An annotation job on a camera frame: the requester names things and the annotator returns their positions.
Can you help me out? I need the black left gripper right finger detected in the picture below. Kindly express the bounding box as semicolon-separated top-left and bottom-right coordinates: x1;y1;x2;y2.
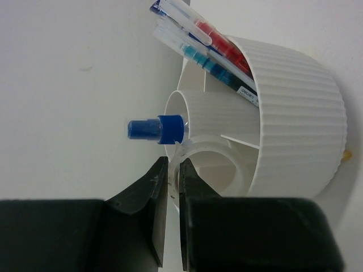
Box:
179;159;345;271

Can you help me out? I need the white round desk organizer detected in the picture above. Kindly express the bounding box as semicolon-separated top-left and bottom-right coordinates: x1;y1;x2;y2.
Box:
165;37;347;198

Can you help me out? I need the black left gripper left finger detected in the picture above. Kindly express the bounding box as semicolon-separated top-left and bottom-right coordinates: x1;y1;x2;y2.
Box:
1;157;168;271

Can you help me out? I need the red pen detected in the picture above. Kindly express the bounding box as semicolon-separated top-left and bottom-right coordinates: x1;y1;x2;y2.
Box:
159;1;252;77

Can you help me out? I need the teal blue pen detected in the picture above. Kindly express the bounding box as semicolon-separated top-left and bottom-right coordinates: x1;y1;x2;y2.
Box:
154;24;259;107

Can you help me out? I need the clear blue gel pen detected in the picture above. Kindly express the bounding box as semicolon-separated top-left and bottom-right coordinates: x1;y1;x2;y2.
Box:
127;114;189;145

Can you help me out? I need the blue ballpoint pen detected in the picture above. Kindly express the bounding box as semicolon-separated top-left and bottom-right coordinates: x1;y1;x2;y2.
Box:
149;0;225;57

